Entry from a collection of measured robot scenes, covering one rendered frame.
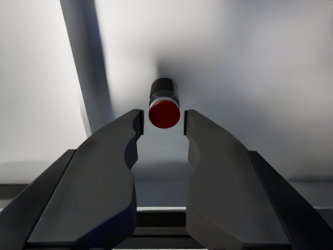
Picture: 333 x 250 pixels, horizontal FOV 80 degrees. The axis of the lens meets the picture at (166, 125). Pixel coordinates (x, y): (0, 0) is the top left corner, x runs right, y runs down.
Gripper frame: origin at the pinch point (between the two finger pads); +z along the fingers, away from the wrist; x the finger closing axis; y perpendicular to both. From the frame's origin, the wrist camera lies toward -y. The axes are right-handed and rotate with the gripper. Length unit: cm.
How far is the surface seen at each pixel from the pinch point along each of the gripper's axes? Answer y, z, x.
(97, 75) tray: -0.5, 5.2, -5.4
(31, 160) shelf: 8.9, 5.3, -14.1
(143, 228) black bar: 18.5, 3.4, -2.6
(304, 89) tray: 0.6, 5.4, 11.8
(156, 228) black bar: 18.4, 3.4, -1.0
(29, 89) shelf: 0.8, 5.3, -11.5
